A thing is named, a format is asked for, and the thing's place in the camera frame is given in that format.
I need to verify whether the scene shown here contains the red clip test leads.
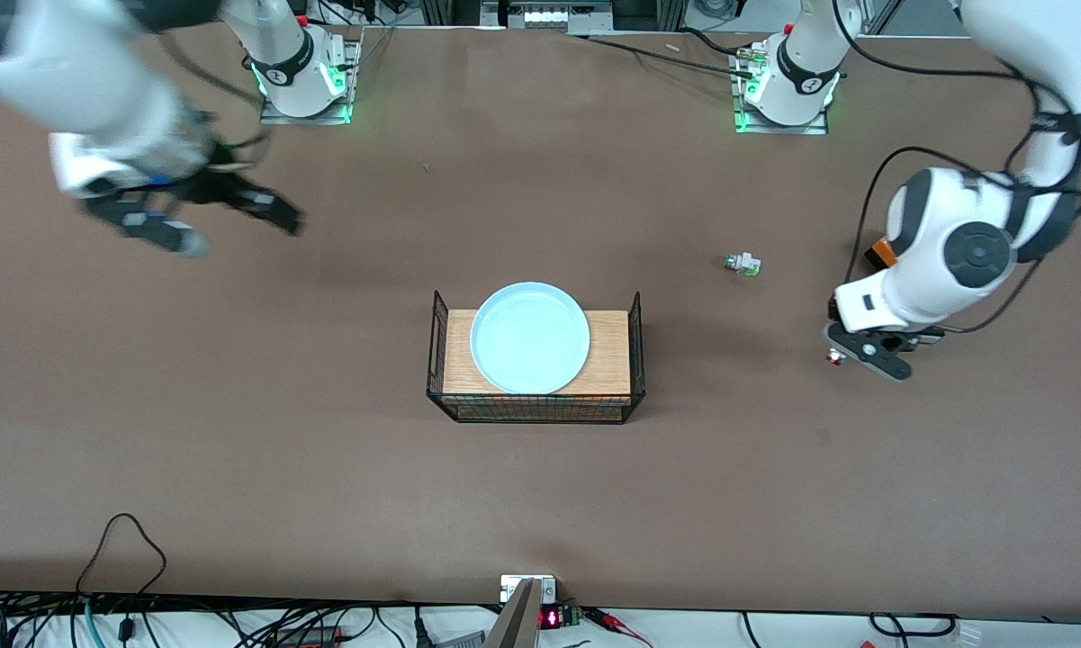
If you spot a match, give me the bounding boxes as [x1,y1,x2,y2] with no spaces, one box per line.
[583,607,656,648]

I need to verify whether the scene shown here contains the black coiled cable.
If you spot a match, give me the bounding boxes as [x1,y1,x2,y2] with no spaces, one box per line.
[868,611,960,641]

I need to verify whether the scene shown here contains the grey metal camera bracket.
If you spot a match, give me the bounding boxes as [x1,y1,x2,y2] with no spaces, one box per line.
[482,574,559,648]

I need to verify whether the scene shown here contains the aluminium frame rack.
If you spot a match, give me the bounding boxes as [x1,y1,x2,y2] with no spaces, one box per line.
[419,0,688,35]

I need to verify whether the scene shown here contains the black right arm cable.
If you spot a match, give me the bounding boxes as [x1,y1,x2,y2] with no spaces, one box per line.
[156,34,266,174]

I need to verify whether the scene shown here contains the wire rack with wooden top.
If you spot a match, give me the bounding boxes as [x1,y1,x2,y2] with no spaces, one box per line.
[426,290,646,425]

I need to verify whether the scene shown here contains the black looped cable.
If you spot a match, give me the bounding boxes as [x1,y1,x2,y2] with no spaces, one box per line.
[75,512,169,597]

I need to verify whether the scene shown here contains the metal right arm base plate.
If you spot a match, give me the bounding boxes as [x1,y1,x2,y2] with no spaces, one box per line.
[258,36,362,126]

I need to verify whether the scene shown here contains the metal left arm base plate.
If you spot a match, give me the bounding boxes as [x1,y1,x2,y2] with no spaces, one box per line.
[732,43,832,137]

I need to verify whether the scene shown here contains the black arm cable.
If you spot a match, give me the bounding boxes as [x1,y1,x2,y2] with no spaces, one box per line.
[156,34,266,174]
[831,0,1081,336]

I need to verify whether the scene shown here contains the light blue round plate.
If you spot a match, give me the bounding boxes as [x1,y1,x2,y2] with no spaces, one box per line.
[470,282,591,396]

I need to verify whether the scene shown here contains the black power adapter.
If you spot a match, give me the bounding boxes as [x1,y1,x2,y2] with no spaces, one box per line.
[273,625,345,647]

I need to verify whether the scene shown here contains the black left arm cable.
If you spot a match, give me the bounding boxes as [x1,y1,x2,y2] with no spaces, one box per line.
[831,0,1081,336]

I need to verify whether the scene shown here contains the black cable across table edge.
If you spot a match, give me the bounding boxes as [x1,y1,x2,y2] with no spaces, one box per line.
[583,34,761,78]

